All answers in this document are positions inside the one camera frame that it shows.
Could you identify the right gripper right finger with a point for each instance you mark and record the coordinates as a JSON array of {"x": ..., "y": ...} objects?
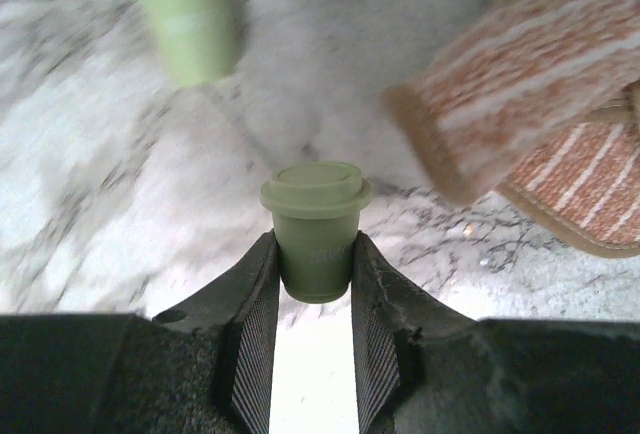
[{"x": 422, "y": 367}]

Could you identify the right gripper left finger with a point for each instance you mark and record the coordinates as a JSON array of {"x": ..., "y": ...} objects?
[{"x": 204, "y": 365}]

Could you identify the pink striped cloth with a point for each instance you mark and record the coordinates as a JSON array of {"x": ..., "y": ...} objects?
[{"x": 539, "y": 102}]

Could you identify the green capsule cluster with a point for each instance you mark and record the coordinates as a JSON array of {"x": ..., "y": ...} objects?
[{"x": 315, "y": 209}]

